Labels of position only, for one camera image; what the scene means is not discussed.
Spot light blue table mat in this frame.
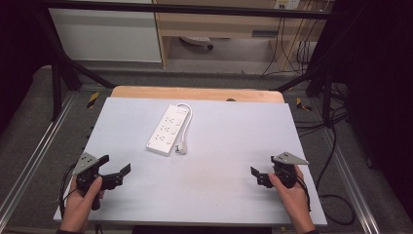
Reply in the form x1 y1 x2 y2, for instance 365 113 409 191
53 97 328 227

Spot aluminium floor rail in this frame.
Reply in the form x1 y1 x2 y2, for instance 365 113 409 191
319 128 382 234
0 93 76 226

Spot white power strip cable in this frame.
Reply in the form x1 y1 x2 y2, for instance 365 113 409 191
174 102 194 148

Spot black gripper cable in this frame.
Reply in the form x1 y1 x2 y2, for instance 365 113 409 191
58 163 79 218
294 175 312 213

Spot white wall socket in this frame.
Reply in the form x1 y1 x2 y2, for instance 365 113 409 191
273 0 301 11

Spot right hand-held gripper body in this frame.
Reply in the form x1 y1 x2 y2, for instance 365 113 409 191
271 151 310 189

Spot yellow black tape strip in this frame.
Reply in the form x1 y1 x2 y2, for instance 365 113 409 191
295 97 314 112
86 91 100 110

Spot person's left hand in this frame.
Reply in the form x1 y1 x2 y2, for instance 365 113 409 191
59 175 106 232

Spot black curtain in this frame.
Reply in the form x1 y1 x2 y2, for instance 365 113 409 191
0 0 55 135
319 0 413 222

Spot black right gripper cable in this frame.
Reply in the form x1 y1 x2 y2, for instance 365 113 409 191
294 175 312 213

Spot person's right hand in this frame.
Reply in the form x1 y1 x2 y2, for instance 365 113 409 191
267 165 314 226

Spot black metal frame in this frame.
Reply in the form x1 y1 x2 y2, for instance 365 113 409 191
32 0 350 128

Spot black hanging cables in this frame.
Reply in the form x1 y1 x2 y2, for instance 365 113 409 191
260 15 318 78

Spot white cabinet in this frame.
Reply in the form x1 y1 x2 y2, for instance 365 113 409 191
48 7 163 63

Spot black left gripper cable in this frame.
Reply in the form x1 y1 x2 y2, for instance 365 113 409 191
58 163 79 218

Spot white power strip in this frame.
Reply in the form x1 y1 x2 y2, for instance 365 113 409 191
145 103 190 157

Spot white power plug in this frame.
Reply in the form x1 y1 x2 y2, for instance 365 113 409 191
174 141 189 156

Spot black floor cables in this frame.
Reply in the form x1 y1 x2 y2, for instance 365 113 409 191
293 81 357 227

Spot wooden table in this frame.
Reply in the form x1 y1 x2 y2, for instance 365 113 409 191
110 85 285 104

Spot light wooden desk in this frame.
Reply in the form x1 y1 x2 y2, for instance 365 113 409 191
151 0 329 71

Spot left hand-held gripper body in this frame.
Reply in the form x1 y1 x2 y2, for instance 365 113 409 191
71 151 105 212

